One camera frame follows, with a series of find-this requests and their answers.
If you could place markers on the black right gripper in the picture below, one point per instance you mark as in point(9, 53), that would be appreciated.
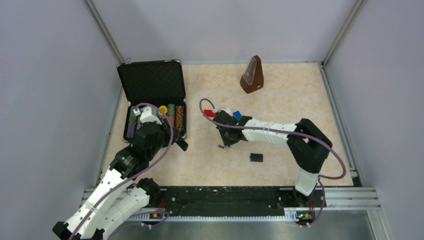
point(227, 142)

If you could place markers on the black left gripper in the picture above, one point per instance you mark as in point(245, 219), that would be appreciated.
point(165, 126)

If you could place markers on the black remote control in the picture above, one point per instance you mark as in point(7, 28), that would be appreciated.
point(182, 144)

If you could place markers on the black battery cover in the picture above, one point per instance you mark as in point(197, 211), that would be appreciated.
point(256, 157)

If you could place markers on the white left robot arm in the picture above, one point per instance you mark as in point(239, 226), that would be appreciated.
point(117, 197)

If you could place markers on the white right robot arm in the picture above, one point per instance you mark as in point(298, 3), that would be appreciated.
point(309, 146)

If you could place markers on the colourful toy brick train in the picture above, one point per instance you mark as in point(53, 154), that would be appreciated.
point(237, 115)

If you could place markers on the red toy brick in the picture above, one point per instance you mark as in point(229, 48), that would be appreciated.
point(209, 113)

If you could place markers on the black poker chip case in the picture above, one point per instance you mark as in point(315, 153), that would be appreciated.
point(159, 82)

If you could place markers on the brown wooden metronome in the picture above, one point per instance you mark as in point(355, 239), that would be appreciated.
point(253, 78)

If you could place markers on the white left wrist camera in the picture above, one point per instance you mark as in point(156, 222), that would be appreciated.
point(146, 115)

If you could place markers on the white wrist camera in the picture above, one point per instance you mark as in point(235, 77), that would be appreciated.
point(224, 109)
point(146, 115)

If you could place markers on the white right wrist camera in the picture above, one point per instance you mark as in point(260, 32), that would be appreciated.
point(224, 109)

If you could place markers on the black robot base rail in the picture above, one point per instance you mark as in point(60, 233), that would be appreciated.
point(227, 203)

